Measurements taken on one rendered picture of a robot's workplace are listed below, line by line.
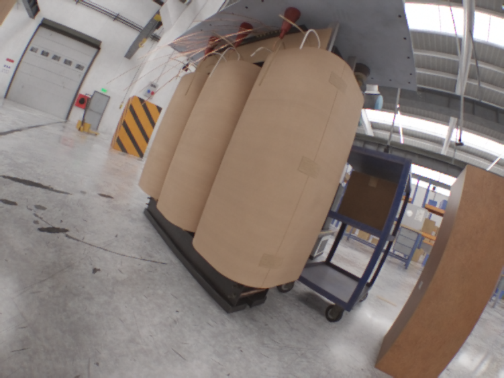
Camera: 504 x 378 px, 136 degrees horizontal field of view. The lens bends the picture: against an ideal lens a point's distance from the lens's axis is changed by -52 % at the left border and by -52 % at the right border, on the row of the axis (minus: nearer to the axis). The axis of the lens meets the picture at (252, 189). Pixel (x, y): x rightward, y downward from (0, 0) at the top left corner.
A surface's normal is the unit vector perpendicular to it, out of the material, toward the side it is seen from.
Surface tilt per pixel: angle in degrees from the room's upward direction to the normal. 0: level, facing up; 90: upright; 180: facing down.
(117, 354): 0
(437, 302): 90
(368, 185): 90
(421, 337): 90
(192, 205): 90
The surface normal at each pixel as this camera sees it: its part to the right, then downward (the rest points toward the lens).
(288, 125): -0.29, -0.07
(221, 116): -0.02, 0.04
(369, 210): -0.64, -0.22
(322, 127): 0.34, 0.18
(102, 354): 0.36, -0.93
